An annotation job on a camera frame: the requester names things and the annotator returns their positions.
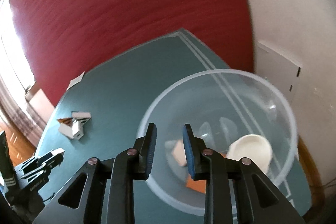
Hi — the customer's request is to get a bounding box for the white grey triangle block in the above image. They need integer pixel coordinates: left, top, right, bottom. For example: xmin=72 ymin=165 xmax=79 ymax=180
xmin=58 ymin=123 xmax=74 ymax=139

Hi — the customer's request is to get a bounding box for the white charger adapter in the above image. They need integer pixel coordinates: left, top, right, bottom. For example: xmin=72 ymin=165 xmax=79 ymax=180
xmin=72 ymin=120 xmax=84 ymax=140

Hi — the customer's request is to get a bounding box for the orange black striped block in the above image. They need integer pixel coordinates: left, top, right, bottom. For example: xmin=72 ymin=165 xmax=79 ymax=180
xmin=57 ymin=117 xmax=74 ymax=126

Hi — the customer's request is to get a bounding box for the white black striped triangle block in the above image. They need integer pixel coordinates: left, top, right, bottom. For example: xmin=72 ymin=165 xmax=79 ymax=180
xmin=71 ymin=111 xmax=92 ymax=121

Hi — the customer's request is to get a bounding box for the white ceramic cup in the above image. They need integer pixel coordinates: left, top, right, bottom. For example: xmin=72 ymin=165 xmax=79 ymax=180
xmin=226 ymin=134 xmax=273 ymax=174

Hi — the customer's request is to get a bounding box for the patterned curtain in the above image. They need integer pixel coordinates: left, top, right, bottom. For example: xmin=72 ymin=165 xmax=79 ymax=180
xmin=1 ymin=78 xmax=46 ymax=147

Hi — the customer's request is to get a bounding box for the plain orange block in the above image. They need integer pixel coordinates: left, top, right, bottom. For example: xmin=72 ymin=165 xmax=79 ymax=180
xmin=186 ymin=175 xmax=206 ymax=194

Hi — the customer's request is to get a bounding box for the white paper card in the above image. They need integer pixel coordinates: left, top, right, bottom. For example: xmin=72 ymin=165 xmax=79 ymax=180
xmin=66 ymin=72 xmax=85 ymax=90

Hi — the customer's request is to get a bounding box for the light wooden block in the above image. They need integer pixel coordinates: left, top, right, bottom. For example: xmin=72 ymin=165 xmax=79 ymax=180
xmin=171 ymin=139 xmax=187 ymax=166

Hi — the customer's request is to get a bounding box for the clear plastic bowl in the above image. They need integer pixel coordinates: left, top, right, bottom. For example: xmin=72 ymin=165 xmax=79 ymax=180
xmin=138 ymin=69 xmax=298 ymax=216

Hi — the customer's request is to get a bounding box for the teal table mat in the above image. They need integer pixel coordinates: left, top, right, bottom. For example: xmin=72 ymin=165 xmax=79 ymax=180
xmin=37 ymin=30 xmax=310 ymax=223

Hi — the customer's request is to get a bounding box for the red quilted sofa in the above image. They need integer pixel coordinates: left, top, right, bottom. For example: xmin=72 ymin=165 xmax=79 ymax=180
xmin=10 ymin=0 xmax=253 ymax=105

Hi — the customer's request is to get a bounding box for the white wall panel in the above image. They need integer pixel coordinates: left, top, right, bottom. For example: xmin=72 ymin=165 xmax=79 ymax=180
xmin=255 ymin=41 xmax=301 ymax=103

